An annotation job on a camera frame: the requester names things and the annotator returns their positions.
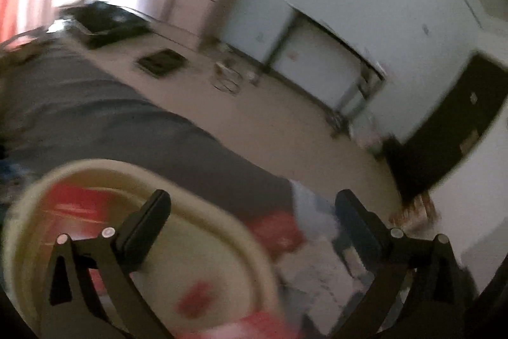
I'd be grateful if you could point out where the black flat tray on floor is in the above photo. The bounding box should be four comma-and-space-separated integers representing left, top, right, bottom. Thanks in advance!
136, 49, 188, 78

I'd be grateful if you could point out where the dark bag by wall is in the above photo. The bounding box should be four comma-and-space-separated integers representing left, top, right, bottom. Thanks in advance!
381, 138, 441, 207

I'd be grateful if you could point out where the black open suitcase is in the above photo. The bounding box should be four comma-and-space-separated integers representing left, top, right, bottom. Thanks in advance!
58, 1, 151, 49

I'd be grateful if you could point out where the grey sofa cushion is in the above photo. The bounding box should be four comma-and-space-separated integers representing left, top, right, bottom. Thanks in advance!
1, 42, 293, 220

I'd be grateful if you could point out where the red long box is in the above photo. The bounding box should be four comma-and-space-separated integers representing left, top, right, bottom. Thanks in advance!
247, 211, 306, 261

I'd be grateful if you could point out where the black-legged folding table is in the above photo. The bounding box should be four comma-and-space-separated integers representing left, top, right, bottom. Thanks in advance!
261, 4, 387, 131

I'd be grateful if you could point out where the red flat gift box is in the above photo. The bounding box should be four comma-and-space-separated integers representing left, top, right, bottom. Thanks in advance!
40, 183, 117, 243

